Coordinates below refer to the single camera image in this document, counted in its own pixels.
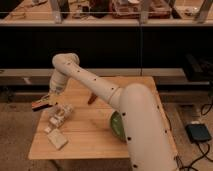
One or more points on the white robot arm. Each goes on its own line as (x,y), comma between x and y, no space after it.
(148,141)

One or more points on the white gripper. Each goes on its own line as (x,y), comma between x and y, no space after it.
(54,92)

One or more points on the green ceramic bowl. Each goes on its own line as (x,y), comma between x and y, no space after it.
(116,126)

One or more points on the brown red marker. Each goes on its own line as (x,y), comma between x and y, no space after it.
(92,99)

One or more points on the black foot pedal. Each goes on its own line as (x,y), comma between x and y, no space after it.
(198,133)

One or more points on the wooden table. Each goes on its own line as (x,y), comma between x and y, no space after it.
(87,130)

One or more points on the long metal shelf rack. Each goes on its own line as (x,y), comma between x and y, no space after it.
(170,40)

